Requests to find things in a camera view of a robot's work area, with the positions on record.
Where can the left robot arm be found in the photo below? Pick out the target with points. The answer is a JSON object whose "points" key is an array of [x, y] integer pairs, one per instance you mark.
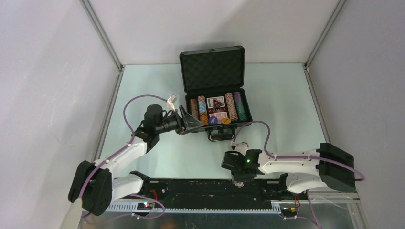
{"points": [[97, 184]]}

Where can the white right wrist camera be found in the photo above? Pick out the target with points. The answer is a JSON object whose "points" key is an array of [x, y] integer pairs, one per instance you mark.
{"points": [[240, 147]]}

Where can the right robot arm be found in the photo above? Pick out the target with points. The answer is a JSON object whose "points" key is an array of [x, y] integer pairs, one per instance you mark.
{"points": [[325, 166]]}

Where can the red playing card deck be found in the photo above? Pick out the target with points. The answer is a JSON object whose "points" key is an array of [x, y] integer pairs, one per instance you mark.
{"points": [[219, 115]]}

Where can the purple chip stack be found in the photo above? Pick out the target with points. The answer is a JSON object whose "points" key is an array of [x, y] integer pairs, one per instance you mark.
{"points": [[237, 98]]}

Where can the yellow round button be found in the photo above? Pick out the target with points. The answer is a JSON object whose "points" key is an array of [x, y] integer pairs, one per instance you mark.
{"points": [[226, 121]]}

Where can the blue small blind button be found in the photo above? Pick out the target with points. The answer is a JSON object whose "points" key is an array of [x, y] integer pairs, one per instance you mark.
{"points": [[213, 120]]}

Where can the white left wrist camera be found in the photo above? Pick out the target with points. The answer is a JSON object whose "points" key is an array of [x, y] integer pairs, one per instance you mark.
{"points": [[170, 102]]}

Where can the blue playing card deck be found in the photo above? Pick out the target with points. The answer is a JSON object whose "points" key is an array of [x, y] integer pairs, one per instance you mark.
{"points": [[208, 101]]}

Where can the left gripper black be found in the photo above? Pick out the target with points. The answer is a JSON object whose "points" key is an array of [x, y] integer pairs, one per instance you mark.
{"points": [[182, 121]]}

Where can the pink brown chip stack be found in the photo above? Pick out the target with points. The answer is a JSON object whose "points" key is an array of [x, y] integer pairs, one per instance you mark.
{"points": [[231, 106]]}

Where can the brown teal chip stack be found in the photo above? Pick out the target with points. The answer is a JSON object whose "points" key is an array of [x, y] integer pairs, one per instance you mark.
{"points": [[194, 108]]}

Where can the poker chip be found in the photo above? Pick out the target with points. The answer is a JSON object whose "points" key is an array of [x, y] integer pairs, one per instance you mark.
{"points": [[239, 184]]}

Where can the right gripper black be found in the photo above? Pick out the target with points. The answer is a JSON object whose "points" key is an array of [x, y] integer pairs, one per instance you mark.
{"points": [[228, 162]]}

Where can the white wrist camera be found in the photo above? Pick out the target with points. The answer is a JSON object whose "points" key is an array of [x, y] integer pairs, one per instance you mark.
{"points": [[170, 102], [240, 147]]}

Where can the orange blue chip stack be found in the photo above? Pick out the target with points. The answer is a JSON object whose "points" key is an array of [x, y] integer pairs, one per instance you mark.
{"points": [[202, 108]]}

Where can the black triangular all-in marker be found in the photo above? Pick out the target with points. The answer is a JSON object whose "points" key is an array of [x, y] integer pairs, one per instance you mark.
{"points": [[216, 103]]}

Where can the black poker set case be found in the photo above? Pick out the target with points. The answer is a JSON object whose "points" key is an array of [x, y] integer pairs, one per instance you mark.
{"points": [[211, 73]]}

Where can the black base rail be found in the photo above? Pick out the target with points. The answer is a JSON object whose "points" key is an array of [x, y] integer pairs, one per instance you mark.
{"points": [[216, 194]]}

